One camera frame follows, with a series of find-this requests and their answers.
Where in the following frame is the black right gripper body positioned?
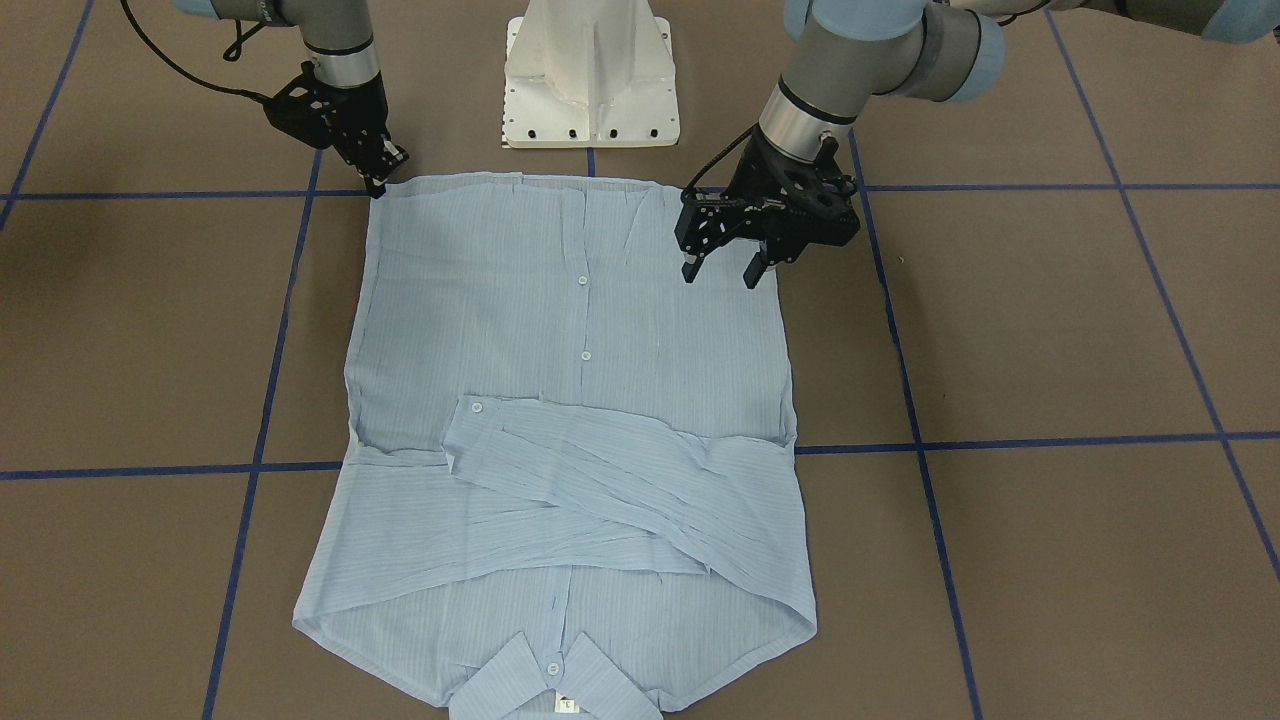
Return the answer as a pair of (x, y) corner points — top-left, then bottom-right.
(303, 68), (410, 181)

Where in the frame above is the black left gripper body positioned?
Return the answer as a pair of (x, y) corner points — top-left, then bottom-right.
(675, 126), (817, 269)

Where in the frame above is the light blue button-up shirt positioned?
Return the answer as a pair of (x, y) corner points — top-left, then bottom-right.
(292, 173), (818, 719)

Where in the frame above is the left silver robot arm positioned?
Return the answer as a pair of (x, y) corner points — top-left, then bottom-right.
(675, 1), (1279, 288)

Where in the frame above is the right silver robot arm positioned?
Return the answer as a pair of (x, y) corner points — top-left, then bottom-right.
(173, 1), (408, 199)

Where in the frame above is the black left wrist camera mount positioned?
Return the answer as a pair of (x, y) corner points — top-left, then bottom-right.
(783, 133), (861, 247)

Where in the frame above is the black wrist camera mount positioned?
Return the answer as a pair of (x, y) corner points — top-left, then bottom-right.
(783, 133), (861, 247)
(262, 61), (332, 150)

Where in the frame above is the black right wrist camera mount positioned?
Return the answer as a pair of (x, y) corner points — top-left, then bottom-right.
(262, 61), (332, 150)

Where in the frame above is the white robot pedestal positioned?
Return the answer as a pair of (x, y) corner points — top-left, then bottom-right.
(502, 1), (681, 149)

